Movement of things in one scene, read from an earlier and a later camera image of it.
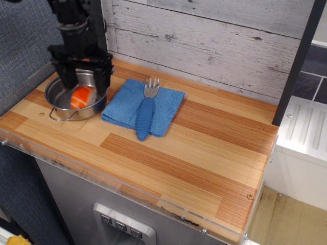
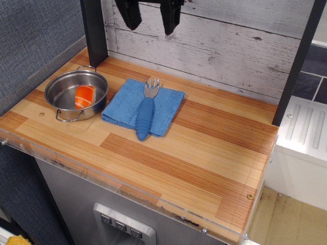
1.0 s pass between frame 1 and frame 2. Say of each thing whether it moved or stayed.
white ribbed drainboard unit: stayed
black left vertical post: stayed
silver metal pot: stayed
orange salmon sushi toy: moved
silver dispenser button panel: stayed
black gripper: moved
